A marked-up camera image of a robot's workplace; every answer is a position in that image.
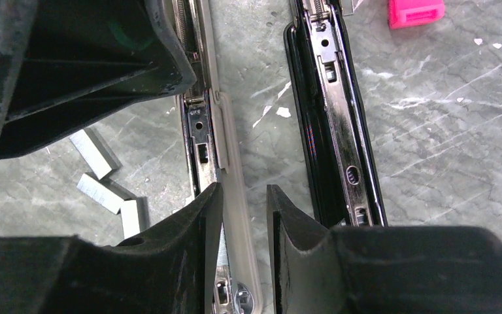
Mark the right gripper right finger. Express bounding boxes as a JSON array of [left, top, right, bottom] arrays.
[[267, 184, 502, 313]]

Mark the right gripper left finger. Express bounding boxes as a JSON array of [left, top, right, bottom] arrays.
[[0, 183, 224, 313]]

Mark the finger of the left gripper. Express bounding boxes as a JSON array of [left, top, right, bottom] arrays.
[[0, 1, 196, 160]]

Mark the small white staple piece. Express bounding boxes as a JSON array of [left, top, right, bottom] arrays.
[[120, 198, 148, 239]]

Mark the silver staple strip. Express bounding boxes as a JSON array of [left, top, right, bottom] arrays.
[[69, 128, 121, 180]]

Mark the beige black stapler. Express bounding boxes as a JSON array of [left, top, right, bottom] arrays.
[[172, 0, 263, 313]]

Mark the pink plastic staple remover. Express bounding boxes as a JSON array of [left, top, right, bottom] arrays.
[[388, 0, 445, 29]]

